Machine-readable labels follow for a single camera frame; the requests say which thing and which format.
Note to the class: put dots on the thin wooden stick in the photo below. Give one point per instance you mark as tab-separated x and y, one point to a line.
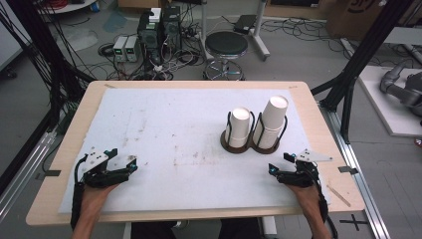
339	195

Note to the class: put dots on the large cardboard box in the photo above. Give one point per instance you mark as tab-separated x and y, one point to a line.
358	16

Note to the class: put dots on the black tape cross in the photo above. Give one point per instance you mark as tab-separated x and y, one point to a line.
353	221

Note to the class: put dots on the person's leg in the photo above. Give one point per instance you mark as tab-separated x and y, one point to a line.
152	231
240	229

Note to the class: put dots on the grey power supply unit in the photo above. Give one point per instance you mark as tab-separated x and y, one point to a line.
119	48
132	48

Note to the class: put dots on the black metal frame post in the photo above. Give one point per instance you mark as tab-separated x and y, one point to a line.
361	56

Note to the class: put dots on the dark double cup holder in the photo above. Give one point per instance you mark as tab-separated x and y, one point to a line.
232	147

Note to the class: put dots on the blue tape roll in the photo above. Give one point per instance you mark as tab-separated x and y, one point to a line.
95	6

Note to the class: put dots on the person's right leg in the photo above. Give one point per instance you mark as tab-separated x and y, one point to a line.
240	229

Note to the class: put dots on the black round stool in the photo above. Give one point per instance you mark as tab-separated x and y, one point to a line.
226	43

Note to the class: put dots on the wooden table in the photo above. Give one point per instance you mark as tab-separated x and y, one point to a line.
199	84

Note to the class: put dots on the white foam mat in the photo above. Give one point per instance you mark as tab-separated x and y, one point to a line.
166	116

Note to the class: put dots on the white floor board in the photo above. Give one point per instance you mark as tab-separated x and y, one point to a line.
384	109

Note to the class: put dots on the white metal stand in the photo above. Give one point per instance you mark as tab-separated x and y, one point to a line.
257	36

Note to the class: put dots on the person's left hand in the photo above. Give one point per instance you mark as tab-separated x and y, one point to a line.
94	199

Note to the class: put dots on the person's right hand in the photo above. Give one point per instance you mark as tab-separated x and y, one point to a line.
310	199

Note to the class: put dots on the black computer tower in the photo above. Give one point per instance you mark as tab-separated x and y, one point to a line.
171	28
149	36

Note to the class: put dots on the person's left leg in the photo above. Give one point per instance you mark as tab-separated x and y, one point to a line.
152	231

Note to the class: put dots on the flat black device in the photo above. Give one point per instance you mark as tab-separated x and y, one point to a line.
245	24

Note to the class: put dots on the aluminium floor rail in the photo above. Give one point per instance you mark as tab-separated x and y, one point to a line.
361	186
26	172

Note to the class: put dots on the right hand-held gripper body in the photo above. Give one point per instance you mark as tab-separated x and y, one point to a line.
302	177

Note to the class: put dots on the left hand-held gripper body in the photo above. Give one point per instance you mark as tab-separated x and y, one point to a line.
99	179

